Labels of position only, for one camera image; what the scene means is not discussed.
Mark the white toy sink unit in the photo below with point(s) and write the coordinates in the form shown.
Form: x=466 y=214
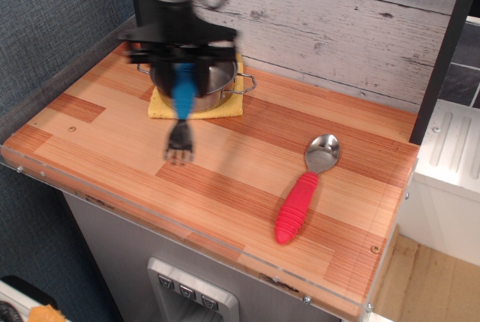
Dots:
x=441 y=206

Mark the yellow sponge cloth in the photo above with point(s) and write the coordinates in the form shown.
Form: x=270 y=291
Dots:
x=226 y=111

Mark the red handled metal spoon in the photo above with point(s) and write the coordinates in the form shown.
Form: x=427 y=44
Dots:
x=321 y=155

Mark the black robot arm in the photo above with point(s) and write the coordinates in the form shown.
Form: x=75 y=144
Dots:
x=177 y=11

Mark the small stainless steel pot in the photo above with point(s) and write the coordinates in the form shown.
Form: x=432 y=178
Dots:
x=227 y=85

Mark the black vertical post right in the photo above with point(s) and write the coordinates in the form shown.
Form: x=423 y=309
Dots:
x=447 y=50

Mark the grey toy fridge cabinet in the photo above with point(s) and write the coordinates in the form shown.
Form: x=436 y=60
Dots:
x=123 y=249

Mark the orange object bottom left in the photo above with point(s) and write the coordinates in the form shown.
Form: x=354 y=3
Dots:
x=45 y=313

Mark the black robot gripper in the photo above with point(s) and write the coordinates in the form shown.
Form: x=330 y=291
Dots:
x=165 y=44

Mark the blue handled metal fork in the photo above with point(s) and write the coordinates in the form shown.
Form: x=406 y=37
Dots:
x=184 y=90

